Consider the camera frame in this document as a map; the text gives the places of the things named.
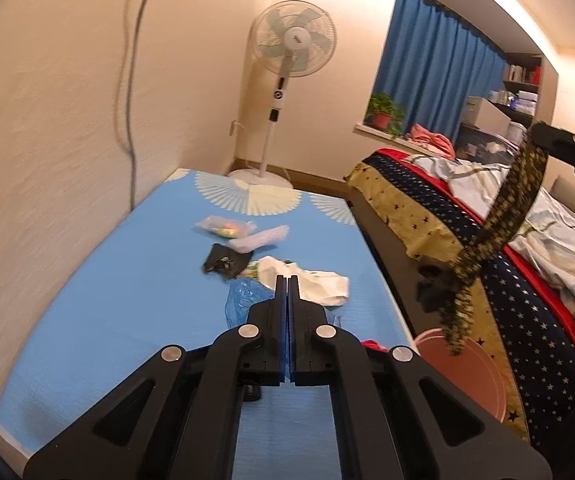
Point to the row of books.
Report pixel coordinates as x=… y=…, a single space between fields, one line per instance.
x=517 y=73

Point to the white plastic container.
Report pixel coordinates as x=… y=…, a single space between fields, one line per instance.
x=516 y=134

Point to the white crumpled cloth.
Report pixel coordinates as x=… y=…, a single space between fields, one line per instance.
x=317 y=285

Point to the striped pale duvet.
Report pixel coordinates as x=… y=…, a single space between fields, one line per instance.
x=562 y=240

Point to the white standing fan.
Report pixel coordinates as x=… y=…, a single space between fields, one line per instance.
x=292 y=35

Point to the white windowsill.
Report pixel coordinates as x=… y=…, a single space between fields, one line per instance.
x=377 y=132

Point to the bed with starry cover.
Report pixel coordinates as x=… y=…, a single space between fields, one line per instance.
x=532 y=320

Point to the pile of white packages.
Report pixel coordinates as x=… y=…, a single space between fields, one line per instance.
x=515 y=99

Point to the clear bag with colourful contents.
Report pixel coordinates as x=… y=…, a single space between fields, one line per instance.
x=222 y=227

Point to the potted green plant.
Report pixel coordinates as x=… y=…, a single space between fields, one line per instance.
x=385 y=110

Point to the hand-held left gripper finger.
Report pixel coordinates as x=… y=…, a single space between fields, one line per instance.
x=293 y=310
x=281 y=310

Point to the blue plastic bag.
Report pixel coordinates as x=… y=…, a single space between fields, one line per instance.
x=242 y=300

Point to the black packet with pink print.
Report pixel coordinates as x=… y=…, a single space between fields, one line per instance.
x=227 y=260

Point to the lavender crumpled plastic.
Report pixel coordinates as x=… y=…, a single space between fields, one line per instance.
x=260 y=237

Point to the green wrapper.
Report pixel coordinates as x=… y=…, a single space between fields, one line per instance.
x=252 y=271

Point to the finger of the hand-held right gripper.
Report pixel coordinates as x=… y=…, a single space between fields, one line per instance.
x=557 y=141

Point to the small black object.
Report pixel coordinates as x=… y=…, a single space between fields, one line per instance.
x=252 y=394

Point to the pink round bin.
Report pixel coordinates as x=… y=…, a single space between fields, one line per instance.
x=467 y=380

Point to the blue curtain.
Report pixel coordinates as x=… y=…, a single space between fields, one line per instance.
x=437 y=60

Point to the cardboard box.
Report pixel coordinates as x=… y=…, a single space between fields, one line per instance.
x=485 y=112

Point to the camouflage patterned strip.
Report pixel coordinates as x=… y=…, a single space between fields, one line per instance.
x=510 y=200

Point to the brown bookshelf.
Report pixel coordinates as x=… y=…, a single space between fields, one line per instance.
x=530 y=90

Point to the pink clothing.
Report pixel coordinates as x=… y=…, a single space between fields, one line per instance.
x=430 y=140

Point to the blue fan-patterned cloth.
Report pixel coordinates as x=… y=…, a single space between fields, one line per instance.
x=117 y=285

